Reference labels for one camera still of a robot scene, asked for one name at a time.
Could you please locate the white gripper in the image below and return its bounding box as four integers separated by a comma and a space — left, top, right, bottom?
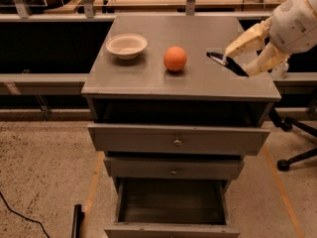
225, 0, 317, 76

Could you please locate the dark blue rxbar packet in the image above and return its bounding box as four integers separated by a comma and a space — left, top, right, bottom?
206, 52, 248, 76

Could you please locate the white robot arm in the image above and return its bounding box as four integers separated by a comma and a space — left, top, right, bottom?
223, 0, 317, 76

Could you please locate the grey drawer cabinet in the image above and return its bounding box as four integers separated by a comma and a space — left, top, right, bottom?
81, 15, 281, 238

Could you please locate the grey top drawer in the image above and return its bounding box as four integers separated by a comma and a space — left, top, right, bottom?
88, 123, 269, 156

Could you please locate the grey middle drawer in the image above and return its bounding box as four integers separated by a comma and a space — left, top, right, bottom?
104, 157, 245, 180

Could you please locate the grey open bottom drawer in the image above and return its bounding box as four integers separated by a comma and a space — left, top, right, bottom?
105, 178, 240, 238

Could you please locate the clear sanitizer bottle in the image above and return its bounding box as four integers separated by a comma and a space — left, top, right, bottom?
270, 62, 289, 79

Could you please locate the black office chair base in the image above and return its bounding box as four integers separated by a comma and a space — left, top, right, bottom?
267, 107, 317, 173

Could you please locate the orange ball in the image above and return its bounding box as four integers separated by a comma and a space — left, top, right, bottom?
163, 47, 187, 72

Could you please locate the white paper bowl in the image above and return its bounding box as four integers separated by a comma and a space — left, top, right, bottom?
106, 34, 148, 60

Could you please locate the metal railing frame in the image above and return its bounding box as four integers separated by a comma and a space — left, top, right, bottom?
0, 0, 286, 22

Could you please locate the black floor bracket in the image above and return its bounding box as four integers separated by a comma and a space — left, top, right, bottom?
71, 204, 83, 238

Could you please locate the black floor cable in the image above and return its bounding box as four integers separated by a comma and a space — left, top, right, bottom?
0, 189, 53, 238

